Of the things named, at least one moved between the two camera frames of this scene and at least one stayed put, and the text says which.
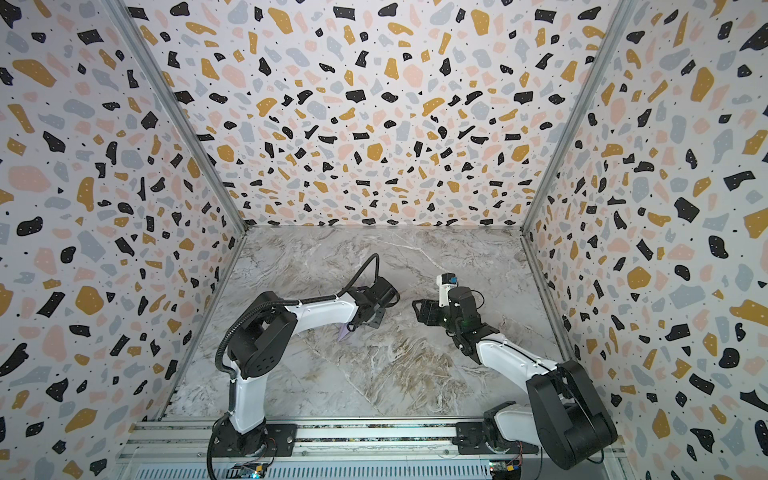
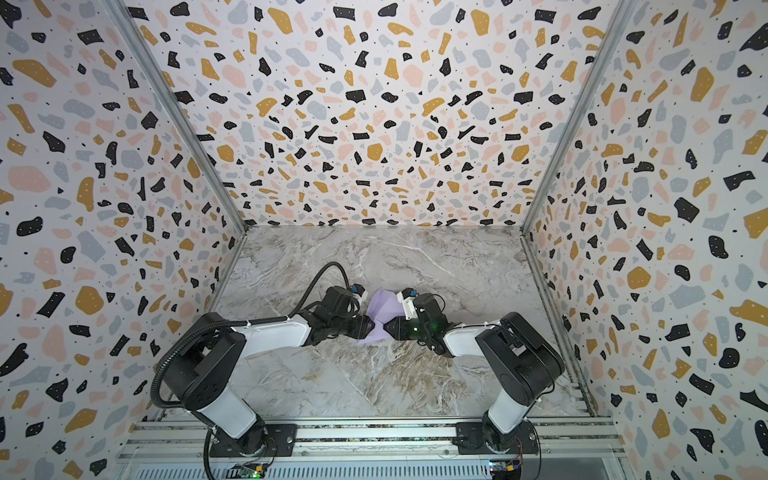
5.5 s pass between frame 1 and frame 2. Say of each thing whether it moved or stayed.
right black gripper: moved
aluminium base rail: stayed
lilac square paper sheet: moved
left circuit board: stayed
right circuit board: stayed
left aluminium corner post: stayed
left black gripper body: moved
